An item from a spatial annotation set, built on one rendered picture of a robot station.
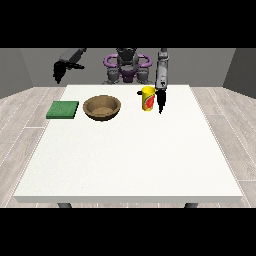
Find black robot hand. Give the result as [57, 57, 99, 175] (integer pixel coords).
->
[136, 87, 167, 115]
[53, 60, 86, 85]

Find brown wooden bowl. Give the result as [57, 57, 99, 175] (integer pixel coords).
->
[82, 95, 122, 122]

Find green square pad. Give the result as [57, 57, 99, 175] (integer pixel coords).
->
[45, 100, 80, 120]

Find grey robot trunk purple rings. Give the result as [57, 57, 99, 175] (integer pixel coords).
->
[101, 48, 155, 86]

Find yellow cup with melon print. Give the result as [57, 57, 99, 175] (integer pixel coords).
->
[141, 85, 157, 112]

